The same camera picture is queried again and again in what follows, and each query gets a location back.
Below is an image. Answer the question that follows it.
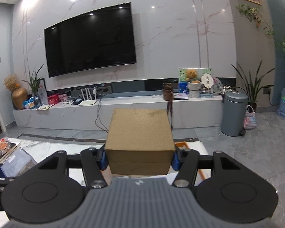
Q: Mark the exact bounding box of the orange storage box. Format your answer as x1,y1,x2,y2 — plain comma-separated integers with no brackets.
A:
174,142,189,150

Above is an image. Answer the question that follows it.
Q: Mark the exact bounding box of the snack package on books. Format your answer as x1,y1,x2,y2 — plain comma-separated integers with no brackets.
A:
0,136,13,162

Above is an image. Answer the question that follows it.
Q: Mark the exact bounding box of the gold vase with dried flowers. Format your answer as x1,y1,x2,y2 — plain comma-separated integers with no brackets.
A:
3,74,28,110

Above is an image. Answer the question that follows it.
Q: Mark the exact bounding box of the white round fan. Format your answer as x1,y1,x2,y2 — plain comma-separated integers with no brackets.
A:
201,74,214,90

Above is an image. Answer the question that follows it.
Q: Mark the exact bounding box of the brown cardboard box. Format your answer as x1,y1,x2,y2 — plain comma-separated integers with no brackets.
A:
105,109,175,176

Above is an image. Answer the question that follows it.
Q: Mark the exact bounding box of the grey trash can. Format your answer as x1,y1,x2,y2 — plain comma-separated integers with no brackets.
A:
221,92,248,137

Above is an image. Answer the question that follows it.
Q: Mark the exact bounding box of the brown leather camera bag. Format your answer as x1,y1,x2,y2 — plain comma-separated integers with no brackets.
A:
163,83,174,130

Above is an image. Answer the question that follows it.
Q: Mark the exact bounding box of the potted green plant left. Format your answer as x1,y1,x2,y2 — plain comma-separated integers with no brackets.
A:
22,65,44,100

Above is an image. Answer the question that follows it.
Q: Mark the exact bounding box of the hanging vine plant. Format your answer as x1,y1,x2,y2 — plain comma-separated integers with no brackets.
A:
236,4,275,39

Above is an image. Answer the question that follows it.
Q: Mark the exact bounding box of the potted green plant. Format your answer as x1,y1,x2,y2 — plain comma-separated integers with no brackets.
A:
22,65,44,100
232,60,275,111

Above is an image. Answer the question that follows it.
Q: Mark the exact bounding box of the potted green plant right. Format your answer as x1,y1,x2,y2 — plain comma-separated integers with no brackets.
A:
232,60,275,111

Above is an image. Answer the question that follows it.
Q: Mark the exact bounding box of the marble TV console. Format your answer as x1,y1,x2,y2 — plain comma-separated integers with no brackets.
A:
13,95,223,130

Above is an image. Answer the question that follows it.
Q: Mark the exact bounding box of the blue snack bag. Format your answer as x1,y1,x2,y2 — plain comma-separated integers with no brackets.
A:
22,95,41,110

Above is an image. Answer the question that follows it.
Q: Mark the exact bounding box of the black television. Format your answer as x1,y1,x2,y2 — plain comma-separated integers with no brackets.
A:
44,3,137,77

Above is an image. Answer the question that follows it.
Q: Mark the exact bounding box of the pastel woven bag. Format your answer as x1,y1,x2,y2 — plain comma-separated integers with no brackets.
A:
244,105,256,130

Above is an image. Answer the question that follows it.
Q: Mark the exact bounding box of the red gift box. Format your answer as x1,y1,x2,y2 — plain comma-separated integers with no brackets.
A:
48,94,59,105

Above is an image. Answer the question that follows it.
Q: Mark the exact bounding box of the green picture board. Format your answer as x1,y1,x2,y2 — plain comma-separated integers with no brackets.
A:
178,68,212,94

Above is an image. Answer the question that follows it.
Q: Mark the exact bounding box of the clear plastic box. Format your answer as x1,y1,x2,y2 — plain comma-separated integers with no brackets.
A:
1,147,37,177

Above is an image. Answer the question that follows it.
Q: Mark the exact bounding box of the teddy bear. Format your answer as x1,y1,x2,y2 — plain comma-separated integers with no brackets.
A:
185,69,200,83

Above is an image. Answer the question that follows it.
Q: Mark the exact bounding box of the white wifi router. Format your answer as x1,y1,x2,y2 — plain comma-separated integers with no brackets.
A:
79,88,97,105

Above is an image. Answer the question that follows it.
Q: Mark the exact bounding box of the black power cable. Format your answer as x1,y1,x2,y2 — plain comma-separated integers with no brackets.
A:
94,92,110,132

